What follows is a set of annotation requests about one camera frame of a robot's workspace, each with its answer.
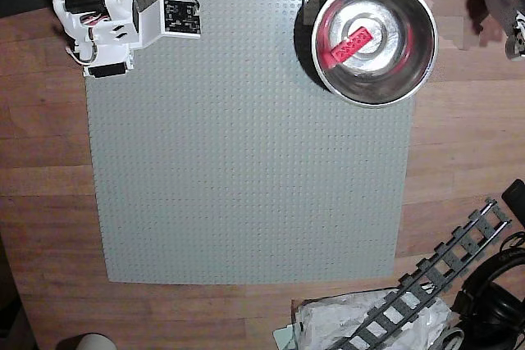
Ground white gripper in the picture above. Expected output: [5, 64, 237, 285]
[67, 0, 143, 79]

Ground red lego block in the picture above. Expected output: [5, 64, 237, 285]
[326, 26, 374, 70]

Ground large grey lego baseplate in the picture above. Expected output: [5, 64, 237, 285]
[84, 0, 416, 285]

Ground grey lego train track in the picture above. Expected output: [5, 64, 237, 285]
[327, 198, 514, 350]

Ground stainless steel bowl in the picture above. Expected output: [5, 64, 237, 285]
[310, 0, 438, 109]

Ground white cylinder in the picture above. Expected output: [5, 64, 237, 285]
[55, 332, 118, 350]

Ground pale green sheet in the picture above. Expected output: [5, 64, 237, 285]
[272, 323, 301, 350]

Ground white crumpled plastic bag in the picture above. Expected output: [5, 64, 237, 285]
[293, 289, 454, 350]

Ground black flat rectangular object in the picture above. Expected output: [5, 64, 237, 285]
[500, 179, 525, 220]

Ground white wheel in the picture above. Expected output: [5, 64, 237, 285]
[434, 327, 467, 350]

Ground black headphones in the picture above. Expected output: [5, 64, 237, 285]
[450, 233, 525, 350]

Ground wrist camera board white housing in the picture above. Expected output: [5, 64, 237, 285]
[137, 0, 203, 50]

